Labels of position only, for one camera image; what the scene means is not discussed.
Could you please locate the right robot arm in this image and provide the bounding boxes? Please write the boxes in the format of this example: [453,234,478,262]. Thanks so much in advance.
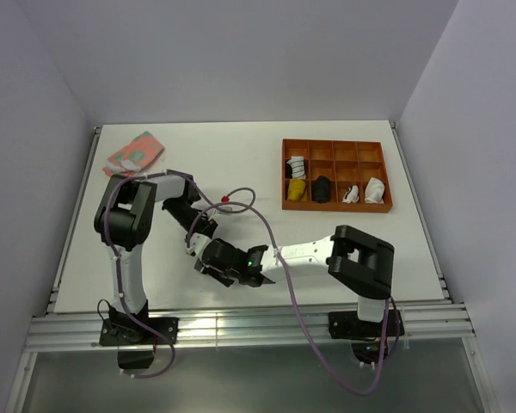
[186,225,395,336]

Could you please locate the aluminium frame rail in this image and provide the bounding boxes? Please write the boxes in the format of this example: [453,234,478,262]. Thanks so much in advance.
[22,301,476,353]

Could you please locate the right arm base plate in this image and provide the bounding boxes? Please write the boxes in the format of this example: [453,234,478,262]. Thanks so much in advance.
[328,310,405,341]

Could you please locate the white black striped sock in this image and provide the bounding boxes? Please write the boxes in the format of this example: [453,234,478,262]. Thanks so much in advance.
[285,156,306,180]

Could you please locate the yellow rolled sock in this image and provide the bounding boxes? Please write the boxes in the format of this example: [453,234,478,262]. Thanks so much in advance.
[286,179,307,201]

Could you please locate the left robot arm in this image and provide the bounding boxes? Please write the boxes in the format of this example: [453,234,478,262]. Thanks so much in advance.
[94,170,218,343]

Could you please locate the white black rolled sock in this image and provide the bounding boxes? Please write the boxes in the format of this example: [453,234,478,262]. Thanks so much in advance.
[341,185,359,204]

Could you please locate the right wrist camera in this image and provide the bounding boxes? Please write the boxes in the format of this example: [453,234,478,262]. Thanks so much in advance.
[186,233,212,259]

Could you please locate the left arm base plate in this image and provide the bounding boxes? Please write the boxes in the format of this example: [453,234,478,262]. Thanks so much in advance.
[99,317,179,347]

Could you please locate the orange compartment tray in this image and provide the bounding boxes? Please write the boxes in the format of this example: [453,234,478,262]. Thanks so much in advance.
[281,139,393,213]

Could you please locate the pink green patterned socks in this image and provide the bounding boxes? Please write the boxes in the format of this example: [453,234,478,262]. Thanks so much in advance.
[102,131,164,176]

